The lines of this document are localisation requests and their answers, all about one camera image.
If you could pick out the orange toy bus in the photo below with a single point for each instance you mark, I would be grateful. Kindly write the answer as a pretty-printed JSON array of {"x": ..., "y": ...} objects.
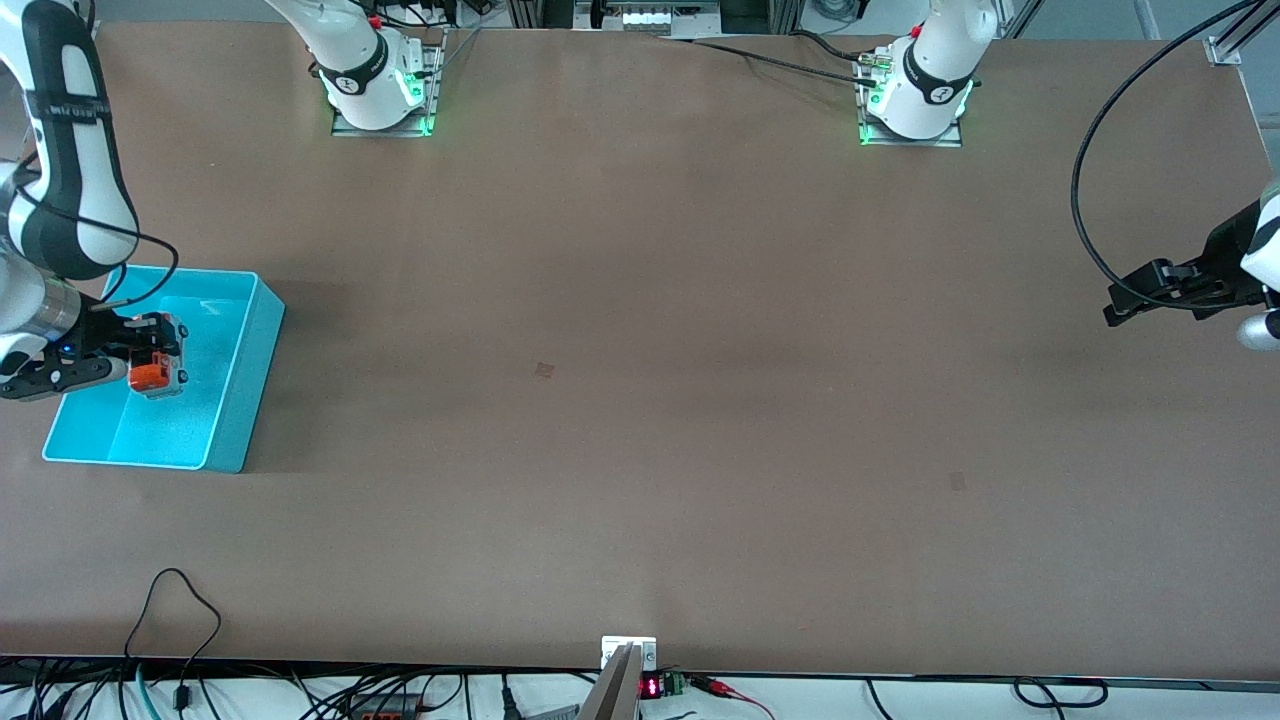
[{"x": 155, "y": 375}]

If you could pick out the green terminal block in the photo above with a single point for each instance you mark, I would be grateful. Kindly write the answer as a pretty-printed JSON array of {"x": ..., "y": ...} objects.
[{"x": 675, "y": 684}]

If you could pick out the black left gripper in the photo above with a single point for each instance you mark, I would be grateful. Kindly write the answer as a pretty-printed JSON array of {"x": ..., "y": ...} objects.
[{"x": 1222, "y": 262}]

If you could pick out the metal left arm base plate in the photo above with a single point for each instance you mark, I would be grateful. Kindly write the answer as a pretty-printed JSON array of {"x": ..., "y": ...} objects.
[{"x": 945, "y": 138}]

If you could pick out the blue plastic box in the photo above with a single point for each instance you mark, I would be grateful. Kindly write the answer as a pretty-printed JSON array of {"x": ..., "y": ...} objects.
[{"x": 215, "y": 400}]

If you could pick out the grey metal camera bar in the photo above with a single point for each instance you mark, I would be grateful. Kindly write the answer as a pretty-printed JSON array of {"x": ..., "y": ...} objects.
[{"x": 612, "y": 692}]

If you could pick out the orange and black device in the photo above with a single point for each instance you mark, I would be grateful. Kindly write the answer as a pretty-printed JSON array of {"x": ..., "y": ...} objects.
[{"x": 390, "y": 706}]

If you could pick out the white table edge bracket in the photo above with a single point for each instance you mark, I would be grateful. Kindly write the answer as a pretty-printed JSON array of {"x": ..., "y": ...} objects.
[{"x": 628, "y": 648}]

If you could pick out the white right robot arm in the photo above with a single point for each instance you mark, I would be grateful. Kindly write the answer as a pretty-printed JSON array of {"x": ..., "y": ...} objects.
[{"x": 65, "y": 150}]

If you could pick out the aluminium frame structure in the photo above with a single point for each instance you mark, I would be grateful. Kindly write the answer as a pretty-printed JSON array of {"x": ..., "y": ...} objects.
[{"x": 650, "y": 15}]

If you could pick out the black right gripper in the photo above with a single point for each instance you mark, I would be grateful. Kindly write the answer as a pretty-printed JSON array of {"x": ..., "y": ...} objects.
[{"x": 103, "y": 333}]

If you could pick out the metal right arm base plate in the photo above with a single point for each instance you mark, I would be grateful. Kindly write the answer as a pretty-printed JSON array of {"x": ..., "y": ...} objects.
[{"x": 432, "y": 80}]

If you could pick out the red LED display module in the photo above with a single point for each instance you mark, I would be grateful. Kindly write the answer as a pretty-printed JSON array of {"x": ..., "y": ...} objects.
[{"x": 650, "y": 687}]

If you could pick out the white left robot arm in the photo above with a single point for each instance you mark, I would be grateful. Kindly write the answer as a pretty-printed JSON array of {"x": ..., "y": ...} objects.
[{"x": 930, "y": 80}]

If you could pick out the red clip lead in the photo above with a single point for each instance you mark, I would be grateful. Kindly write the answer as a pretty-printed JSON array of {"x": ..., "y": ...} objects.
[{"x": 730, "y": 692}]

